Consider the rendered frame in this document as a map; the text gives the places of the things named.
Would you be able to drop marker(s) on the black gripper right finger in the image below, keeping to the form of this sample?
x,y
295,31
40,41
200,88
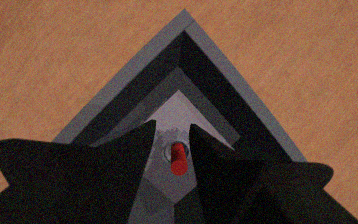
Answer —
x,y
228,182

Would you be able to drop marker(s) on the dark grey open box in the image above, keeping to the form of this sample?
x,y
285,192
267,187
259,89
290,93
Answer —
x,y
180,57

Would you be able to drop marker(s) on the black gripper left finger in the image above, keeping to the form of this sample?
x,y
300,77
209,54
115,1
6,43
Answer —
x,y
112,171

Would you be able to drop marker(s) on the red peg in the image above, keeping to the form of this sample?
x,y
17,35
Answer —
x,y
179,164

